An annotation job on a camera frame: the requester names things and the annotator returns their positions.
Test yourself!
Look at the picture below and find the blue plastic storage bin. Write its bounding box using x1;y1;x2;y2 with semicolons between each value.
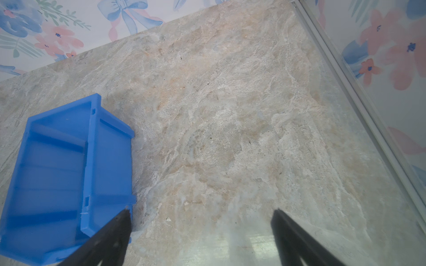
1;94;136;266

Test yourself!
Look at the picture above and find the right aluminium corner post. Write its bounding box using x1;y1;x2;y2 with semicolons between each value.
291;1;426;231

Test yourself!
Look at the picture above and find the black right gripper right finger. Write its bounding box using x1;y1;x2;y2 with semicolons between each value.
271;209;344;266

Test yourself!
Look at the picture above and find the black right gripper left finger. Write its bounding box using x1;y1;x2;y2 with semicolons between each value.
60;209;132;266

